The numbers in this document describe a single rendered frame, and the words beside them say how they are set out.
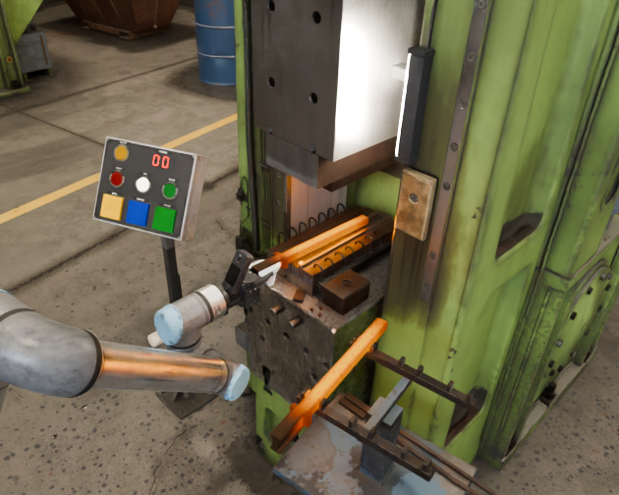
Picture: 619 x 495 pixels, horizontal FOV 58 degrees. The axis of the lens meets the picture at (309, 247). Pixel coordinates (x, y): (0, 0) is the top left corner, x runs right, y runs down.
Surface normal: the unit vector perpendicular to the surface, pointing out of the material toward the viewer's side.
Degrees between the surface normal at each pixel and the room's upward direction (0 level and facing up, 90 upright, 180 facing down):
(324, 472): 0
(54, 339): 36
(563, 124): 90
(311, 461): 0
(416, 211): 90
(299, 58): 90
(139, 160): 60
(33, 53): 90
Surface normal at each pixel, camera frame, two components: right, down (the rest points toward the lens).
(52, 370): 0.42, 0.18
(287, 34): -0.71, 0.38
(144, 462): 0.04, -0.83
